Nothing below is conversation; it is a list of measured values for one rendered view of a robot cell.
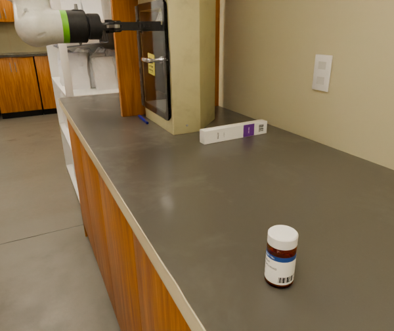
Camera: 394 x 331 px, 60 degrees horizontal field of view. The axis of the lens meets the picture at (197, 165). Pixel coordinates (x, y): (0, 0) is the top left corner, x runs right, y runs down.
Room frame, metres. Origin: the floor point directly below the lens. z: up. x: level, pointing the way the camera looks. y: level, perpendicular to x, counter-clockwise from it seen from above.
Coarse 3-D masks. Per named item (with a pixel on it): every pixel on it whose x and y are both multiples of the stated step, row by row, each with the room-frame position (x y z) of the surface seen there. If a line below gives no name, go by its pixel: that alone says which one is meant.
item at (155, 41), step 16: (160, 0) 1.22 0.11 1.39; (144, 16) 1.38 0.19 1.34; (160, 16) 1.22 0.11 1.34; (144, 32) 1.39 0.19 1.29; (160, 32) 1.23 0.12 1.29; (144, 48) 1.40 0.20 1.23; (160, 48) 1.24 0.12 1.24; (144, 64) 1.41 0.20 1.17; (160, 64) 1.24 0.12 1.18; (144, 80) 1.43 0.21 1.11; (160, 80) 1.25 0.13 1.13; (144, 96) 1.44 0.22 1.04; (160, 96) 1.26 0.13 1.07; (160, 112) 1.27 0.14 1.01
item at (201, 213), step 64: (128, 128) 1.30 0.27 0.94; (128, 192) 0.73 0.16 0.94; (192, 192) 0.72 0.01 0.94; (256, 192) 0.72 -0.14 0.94; (320, 192) 0.71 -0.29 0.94; (384, 192) 0.71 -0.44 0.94; (192, 256) 0.48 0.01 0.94; (256, 256) 0.48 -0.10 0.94; (320, 256) 0.48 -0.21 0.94; (384, 256) 0.47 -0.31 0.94; (192, 320) 0.36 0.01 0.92; (256, 320) 0.34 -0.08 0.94; (320, 320) 0.34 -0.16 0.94; (384, 320) 0.34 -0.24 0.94
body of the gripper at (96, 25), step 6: (90, 18) 1.10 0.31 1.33; (96, 18) 1.11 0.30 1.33; (90, 24) 1.09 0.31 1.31; (96, 24) 1.10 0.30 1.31; (102, 24) 1.11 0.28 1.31; (108, 24) 1.11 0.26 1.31; (90, 30) 1.10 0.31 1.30; (96, 30) 1.10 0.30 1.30; (108, 30) 1.14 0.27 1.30; (90, 36) 1.11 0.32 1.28; (96, 36) 1.11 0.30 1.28
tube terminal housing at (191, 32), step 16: (144, 0) 1.40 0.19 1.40; (176, 0) 1.21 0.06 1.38; (192, 0) 1.23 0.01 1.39; (208, 0) 1.34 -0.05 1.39; (176, 16) 1.21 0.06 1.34; (192, 16) 1.23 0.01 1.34; (208, 16) 1.34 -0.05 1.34; (176, 32) 1.21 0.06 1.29; (192, 32) 1.23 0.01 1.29; (208, 32) 1.34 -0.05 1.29; (176, 48) 1.20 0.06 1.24; (192, 48) 1.23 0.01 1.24; (208, 48) 1.34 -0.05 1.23; (176, 64) 1.20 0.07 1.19; (192, 64) 1.23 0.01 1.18; (208, 64) 1.34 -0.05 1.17; (176, 80) 1.20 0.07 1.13; (192, 80) 1.23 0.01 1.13; (208, 80) 1.34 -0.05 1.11; (176, 96) 1.20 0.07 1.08; (192, 96) 1.23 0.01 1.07; (208, 96) 1.34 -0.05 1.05; (176, 112) 1.20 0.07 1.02; (192, 112) 1.23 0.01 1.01; (208, 112) 1.34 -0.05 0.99; (176, 128) 1.20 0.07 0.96; (192, 128) 1.23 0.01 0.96
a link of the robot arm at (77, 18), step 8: (72, 16) 1.07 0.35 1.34; (80, 16) 1.08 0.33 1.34; (72, 24) 1.06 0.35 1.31; (80, 24) 1.07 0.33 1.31; (88, 24) 1.10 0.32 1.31; (72, 32) 1.07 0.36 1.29; (80, 32) 1.08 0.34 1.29; (88, 32) 1.09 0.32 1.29; (72, 40) 1.08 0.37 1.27; (80, 40) 1.09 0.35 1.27; (88, 40) 1.11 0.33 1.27
